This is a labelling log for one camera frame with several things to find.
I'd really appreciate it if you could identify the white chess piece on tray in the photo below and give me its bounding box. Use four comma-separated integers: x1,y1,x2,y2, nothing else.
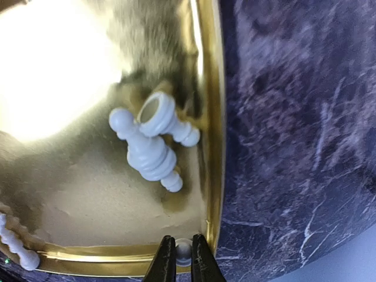
109,108,183,193
136,91,200,147
1,213,41,271

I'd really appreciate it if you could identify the white chess pawn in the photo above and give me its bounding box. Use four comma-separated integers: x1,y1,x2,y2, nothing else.
176,238,193,267

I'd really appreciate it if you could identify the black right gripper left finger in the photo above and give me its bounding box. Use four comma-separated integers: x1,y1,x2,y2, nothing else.
142,236,176,282

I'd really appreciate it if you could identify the gold metal tray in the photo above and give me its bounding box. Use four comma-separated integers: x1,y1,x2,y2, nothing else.
1,1,226,277

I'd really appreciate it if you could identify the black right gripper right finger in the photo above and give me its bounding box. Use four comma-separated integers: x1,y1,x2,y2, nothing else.
191,234,226,282

